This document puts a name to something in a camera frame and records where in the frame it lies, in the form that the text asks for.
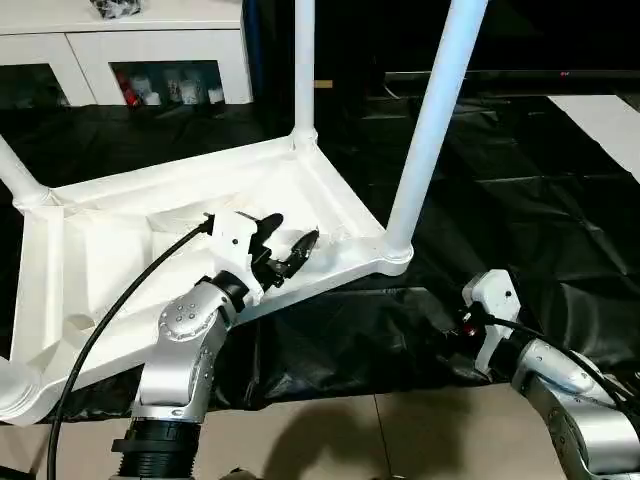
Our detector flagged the black flat screen television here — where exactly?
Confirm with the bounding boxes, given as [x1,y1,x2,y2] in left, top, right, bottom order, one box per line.
[320,0,640,101]

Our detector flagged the small grey cabinet ornament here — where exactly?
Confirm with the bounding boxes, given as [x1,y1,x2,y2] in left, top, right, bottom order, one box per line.
[90,0,146,21]

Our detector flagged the white glass-door cabinet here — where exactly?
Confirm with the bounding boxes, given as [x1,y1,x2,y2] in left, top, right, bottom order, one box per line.
[0,0,253,109]

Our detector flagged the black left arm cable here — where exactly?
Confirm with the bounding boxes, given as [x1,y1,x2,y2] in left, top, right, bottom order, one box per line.
[45,222,216,480]

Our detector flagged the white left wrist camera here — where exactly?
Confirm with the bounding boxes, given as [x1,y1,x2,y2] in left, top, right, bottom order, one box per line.
[205,210,269,306]

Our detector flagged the white flat board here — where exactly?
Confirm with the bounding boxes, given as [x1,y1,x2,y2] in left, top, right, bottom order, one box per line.
[548,95,640,181]

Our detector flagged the white plastic table top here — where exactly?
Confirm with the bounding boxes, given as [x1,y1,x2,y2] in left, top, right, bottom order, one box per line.
[0,135,414,421]

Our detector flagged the black plastic mat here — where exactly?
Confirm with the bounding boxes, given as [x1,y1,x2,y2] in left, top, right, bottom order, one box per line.
[0,95,640,421]

